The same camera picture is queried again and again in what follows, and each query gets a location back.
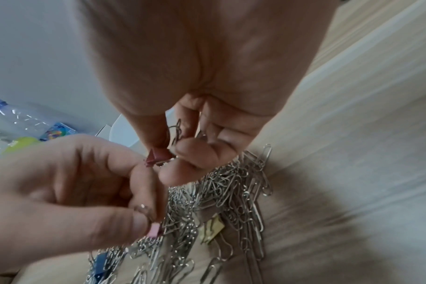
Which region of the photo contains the pile of silver paper clips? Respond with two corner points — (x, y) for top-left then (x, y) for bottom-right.
(87, 143), (274, 284)

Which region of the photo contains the white container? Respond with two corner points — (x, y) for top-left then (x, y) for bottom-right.
(93, 113), (144, 149)

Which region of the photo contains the person's right hand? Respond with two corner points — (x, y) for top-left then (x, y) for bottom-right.
(75, 0), (341, 187)

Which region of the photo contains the clear plastic bottle blue cap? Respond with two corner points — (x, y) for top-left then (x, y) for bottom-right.
(0, 97), (61, 137)

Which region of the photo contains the gold binder clip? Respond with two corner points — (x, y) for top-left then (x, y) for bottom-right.
(199, 215), (225, 245)

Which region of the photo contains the person's left hand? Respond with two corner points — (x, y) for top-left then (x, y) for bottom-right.
(0, 134), (168, 268)

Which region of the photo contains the blue binder clip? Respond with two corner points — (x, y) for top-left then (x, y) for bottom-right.
(89, 252), (119, 284)

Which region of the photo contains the red binder clip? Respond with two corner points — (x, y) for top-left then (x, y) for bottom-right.
(144, 118), (185, 169)

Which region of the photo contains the yellow-green round object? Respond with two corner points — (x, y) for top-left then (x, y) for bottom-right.
(3, 136), (42, 154)

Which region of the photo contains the colourful small packet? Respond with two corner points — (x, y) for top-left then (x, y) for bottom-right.
(38, 121), (77, 143)

